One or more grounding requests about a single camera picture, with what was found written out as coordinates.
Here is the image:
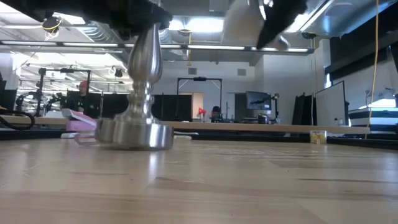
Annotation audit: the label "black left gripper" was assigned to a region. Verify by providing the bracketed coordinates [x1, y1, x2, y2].
[0, 0, 174, 35]

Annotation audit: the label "silver metal lamp base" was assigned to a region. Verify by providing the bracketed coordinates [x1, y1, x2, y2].
[95, 22, 175, 152]

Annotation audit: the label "long ceiling light bar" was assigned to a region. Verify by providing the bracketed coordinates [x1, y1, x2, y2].
[0, 40, 315, 55]

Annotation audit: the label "dark computer monitor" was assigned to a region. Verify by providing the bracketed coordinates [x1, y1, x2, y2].
[245, 91, 272, 111]

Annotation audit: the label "black ceiling mounted device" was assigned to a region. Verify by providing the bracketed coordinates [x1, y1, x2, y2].
[41, 15, 63, 34]

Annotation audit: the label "black folded panels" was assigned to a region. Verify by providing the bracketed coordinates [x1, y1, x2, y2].
[291, 93, 315, 126]

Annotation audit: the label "black partition panels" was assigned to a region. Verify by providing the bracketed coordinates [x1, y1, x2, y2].
[66, 90, 193, 122]

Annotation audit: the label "white board panel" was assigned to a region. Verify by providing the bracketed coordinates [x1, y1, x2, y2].
[315, 81, 349, 127]

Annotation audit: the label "person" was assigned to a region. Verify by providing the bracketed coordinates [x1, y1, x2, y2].
[210, 105, 223, 123]
[75, 80, 95, 119]

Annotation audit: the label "long light wooden desk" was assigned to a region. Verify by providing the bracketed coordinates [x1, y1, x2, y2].
[0, 115, 371, 135]

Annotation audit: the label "small cup with yellow contents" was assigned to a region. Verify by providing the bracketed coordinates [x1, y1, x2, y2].
[310, 130, 328, 145]

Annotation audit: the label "pink and white stapler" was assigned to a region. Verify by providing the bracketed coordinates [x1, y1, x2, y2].
[60, 108, 98, 139]

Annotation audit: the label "black and white striped box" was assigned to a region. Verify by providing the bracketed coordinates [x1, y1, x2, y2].
[348, 107, 398, 134]

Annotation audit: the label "yellow hanging cable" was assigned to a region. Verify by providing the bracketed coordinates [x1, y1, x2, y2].
[364, 0, 380, 140]

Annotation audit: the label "black metal frame stand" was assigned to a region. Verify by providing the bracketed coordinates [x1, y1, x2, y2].
[37, 67, 92, 116]

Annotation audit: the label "clear lamp power cord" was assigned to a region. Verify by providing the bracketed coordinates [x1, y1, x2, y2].
[73, 130, 200, 146]

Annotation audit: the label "black table edge rail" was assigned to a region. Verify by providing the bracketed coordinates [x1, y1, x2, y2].
[0, 127, 398, 151]

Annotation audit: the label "thick black cable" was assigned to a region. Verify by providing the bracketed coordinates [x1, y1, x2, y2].
[0, 108, 37, 131]

